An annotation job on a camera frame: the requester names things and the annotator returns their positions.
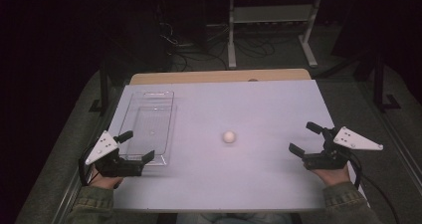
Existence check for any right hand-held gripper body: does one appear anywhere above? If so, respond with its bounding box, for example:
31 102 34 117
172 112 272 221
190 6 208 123
302 126 384 170

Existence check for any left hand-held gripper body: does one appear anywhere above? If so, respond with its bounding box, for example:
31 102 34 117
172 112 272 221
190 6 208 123
85 129 145 178

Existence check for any clear plastic tray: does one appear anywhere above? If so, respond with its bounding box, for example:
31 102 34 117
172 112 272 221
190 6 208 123
117 90 178 167

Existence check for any white ball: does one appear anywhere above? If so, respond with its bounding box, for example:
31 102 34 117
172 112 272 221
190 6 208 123
222 129 237 144

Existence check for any person's right hand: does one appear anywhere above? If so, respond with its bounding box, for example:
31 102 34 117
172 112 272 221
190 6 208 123
312 164 351 187

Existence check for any person's left hand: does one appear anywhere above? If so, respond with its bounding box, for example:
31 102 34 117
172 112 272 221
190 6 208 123
89 165 124 190

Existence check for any black metal stand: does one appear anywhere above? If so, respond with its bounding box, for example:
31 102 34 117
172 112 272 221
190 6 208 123
89 58 110 116
372 52 402 112

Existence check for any wooden table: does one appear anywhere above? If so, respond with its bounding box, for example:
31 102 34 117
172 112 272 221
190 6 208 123
128 68 313 86

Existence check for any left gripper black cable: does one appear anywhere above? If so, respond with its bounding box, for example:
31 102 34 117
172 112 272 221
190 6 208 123
78 145 102 187

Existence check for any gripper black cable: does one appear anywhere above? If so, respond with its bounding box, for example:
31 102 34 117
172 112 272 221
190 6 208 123
78 145 102 187
344 149 401 224

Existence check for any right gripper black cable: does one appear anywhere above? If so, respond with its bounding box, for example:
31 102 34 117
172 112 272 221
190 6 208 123
344 149 401 224

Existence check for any tangle of floor cables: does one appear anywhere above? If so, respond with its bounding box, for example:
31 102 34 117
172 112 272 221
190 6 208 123
158 20 277 73

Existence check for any white metal desk frame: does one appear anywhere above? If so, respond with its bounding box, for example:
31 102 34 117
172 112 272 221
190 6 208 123
227 0 324 70

